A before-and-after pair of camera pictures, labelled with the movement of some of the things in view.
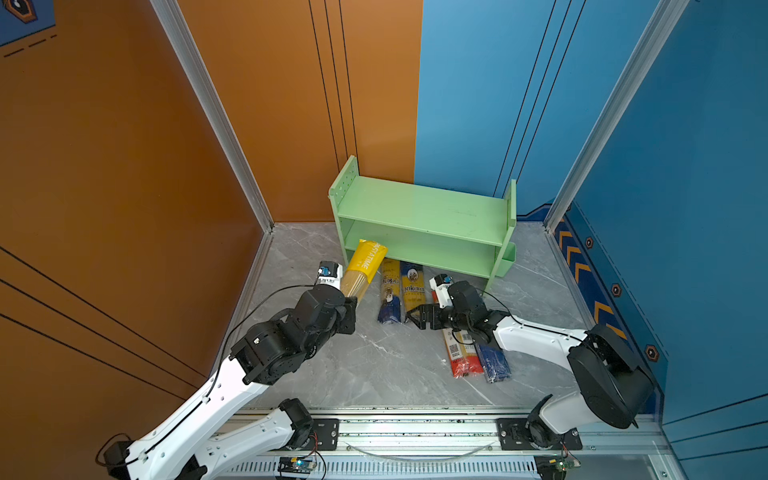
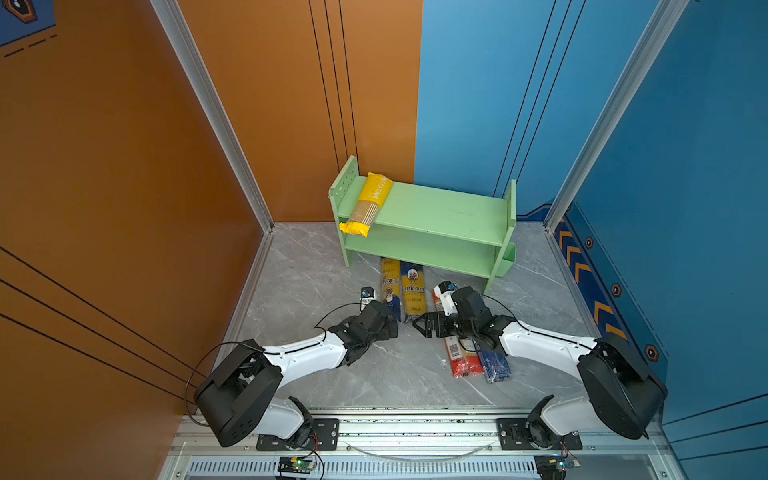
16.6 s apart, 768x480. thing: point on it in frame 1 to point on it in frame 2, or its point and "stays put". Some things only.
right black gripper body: x=449 y=319 stays put
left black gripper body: x=311 y=350 to x=383 y=334
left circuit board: x=295 y=465 stays put
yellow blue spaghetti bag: x=390 y=291 stays put
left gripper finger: x=348 y=327 to x=393 y=326
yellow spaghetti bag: x=362 y=268 to x=373 y=193
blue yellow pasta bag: x=412 y=287 stays put
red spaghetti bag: x=463 y=355 stays put
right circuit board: x=554 y=467 stays put
